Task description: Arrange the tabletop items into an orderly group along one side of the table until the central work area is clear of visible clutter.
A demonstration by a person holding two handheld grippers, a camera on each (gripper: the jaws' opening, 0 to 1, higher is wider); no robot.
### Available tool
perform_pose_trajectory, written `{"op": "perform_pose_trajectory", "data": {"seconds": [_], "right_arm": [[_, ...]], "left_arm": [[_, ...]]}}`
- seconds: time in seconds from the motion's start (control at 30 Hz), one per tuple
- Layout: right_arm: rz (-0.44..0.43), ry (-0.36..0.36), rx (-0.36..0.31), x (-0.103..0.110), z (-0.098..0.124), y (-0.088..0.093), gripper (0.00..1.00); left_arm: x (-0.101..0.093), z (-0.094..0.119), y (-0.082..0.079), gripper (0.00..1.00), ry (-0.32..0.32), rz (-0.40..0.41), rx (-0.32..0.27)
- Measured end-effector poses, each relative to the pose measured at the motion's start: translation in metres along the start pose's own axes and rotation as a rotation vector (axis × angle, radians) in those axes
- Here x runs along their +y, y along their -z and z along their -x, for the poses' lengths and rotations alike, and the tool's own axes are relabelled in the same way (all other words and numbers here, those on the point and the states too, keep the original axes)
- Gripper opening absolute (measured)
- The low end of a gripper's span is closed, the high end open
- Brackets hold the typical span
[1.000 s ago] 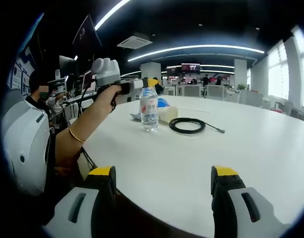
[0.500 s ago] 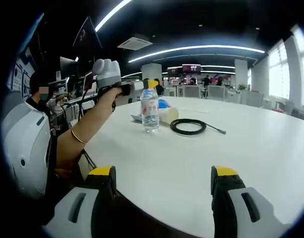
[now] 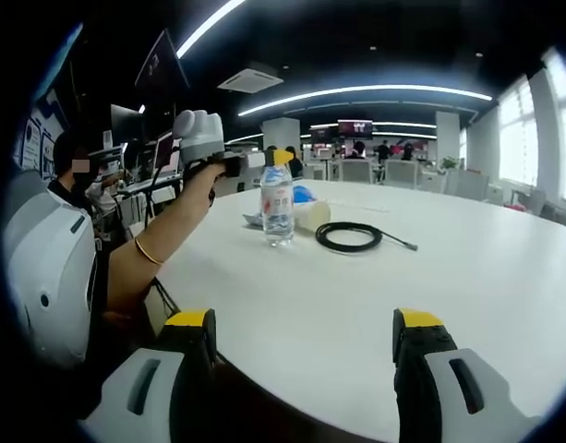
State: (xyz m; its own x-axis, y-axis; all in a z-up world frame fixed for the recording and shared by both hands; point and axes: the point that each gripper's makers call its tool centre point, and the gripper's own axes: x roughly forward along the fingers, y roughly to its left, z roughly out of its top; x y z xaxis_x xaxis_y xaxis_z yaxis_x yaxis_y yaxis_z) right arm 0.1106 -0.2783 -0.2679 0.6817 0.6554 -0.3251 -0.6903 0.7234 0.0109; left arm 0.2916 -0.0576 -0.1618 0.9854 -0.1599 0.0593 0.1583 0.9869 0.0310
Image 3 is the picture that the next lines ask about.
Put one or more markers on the white blue plastic bag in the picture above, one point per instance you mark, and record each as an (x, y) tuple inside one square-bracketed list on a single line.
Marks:
[(254, 220)]

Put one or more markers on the blue white wall display board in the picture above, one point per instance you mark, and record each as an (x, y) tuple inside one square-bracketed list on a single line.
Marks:
[(35, 138)]

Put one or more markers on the blue tissue pack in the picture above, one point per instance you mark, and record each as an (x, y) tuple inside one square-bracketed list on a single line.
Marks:
[(303, 194)]

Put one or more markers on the black desktop monitor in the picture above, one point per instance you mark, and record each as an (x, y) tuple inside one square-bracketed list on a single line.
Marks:
[(125, 122)]

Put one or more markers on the white paper cup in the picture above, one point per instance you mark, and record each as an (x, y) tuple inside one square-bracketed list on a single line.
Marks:
[(315, 214)]

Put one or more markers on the white chest device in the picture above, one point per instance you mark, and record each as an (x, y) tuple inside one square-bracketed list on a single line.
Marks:
[(47, 258)]

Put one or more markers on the curved ceiling light strip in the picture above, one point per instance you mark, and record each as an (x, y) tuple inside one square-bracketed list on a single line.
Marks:
[(208, 28), (379, 87)]

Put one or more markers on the potted green plant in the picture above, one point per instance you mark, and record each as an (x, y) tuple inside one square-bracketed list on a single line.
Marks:
[(451, 164)]

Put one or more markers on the white-framed monitor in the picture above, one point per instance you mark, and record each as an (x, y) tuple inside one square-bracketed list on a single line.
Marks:
[(164, 152)]

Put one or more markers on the large dark monitor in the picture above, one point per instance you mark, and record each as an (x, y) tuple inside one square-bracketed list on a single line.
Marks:
[(162, 69)]

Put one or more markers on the clear water bottle red label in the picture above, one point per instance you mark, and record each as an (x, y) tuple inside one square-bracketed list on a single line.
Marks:
[(277, 207)]

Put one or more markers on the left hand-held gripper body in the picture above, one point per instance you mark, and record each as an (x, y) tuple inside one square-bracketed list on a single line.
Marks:
[(199, 138)]

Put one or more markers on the ceiling air conditioner vent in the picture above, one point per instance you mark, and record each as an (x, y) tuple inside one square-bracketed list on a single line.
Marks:
[(250, 82)]

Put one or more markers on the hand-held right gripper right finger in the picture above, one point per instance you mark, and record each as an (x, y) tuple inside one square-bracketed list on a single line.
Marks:
[(416, 369)]

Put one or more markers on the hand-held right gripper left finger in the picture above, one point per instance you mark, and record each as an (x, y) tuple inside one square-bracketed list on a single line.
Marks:
[(190, 369)]

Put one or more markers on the hanging display screen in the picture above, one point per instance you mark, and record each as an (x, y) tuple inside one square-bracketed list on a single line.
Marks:
[(355, 128), (324, 133)]

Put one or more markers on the white mesh office chair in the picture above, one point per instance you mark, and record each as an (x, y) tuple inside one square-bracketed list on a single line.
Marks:
[(356, 171), (401, 173)]

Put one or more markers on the white table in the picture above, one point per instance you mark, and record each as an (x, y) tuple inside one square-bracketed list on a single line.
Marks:
[(356, 300)]

